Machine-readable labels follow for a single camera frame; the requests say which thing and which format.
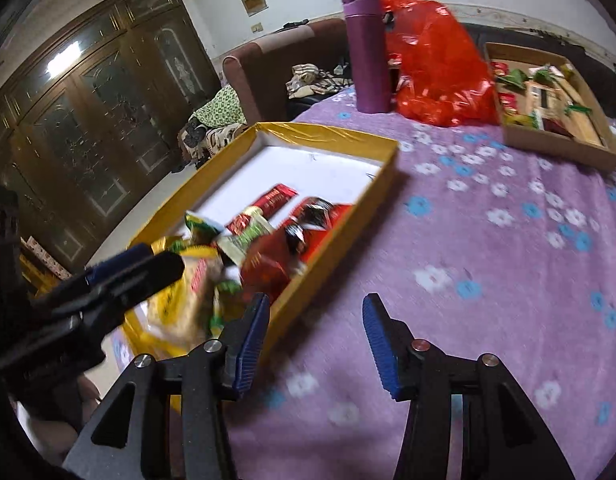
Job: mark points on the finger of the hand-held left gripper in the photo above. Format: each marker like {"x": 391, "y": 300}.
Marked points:
{"x": 112, "y": 263}
{"x": 147, "y": 275}

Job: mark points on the yellow snack packet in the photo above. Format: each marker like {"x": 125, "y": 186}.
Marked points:
{"x": 172, "y": 305}

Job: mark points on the black leather sofa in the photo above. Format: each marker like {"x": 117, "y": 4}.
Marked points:
{"x": 308, "y": 102}

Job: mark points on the patterned cardboard carton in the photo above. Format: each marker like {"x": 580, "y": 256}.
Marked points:
{"x": 42, "y": 257}

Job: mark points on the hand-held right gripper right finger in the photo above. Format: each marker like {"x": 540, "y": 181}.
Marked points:
{"x": 383, "y": 345}

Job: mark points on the yellow wall notice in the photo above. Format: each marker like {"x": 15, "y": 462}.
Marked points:
{"x": 253, "y": 0}

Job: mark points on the purple bottle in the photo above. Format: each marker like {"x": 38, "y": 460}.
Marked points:
{"x": 368, "y": 55}

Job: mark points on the brown armchair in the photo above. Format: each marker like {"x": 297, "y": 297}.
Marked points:
{"x": 268, "y": 75}

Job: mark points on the green floral blanket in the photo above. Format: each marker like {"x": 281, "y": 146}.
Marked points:
{"x": 222, "y": 107}

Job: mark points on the brown cardboard box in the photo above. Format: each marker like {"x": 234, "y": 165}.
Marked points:
{"x": 548, "y": 147}

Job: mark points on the wall switch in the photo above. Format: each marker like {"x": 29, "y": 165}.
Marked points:
{"x": 258, "y": 27}

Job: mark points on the dark wooden cabinet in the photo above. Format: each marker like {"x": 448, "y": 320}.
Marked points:
{"x": 87, "y": 135}

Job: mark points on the snacks filling cardboard box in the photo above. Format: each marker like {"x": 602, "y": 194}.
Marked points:
{"x": 543, "y": 100}

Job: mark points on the red plastic bag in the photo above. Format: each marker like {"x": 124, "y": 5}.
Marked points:
{"x": 438, "y": 75}

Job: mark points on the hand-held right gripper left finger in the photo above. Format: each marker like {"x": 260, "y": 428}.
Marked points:
{"x": 250, "y": 345}

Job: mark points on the purple floral tablecloth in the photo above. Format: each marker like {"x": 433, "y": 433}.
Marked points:
{"x": 488, "y": 270}

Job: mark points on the pile of assorted snack packets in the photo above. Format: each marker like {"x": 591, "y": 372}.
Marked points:
{"x": 268, "y": 260}

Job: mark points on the beige patterned throw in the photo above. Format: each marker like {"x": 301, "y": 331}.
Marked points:
{"x": 207, "y": 140}

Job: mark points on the yellow-taped white foam box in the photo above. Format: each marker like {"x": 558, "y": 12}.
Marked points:
{"x": 313, "y": 170}

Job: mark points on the crumpled plaid clothes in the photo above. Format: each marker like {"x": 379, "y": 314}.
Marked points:
{"x": 308, "y": 77}

